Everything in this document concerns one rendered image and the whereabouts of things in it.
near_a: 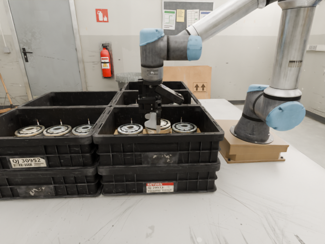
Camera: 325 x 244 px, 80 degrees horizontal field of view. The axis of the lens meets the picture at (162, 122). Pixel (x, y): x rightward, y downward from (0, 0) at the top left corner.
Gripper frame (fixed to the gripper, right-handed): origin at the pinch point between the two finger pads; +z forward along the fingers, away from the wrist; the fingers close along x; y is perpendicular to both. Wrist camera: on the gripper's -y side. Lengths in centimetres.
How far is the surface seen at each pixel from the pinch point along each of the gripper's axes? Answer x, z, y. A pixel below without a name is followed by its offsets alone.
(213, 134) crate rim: 17.6, -8.2, -15.5
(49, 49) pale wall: -301, 18, 178
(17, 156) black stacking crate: 17.8, -2.5, 42.6
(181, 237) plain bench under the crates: 35.8, 12.5, -4.6
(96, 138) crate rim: 17.5, -7.9, 18.8
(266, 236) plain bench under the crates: 36.6, 12.5, -27.4
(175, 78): -286, 67, -42
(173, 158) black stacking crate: 18.1, 0.0, -3.8
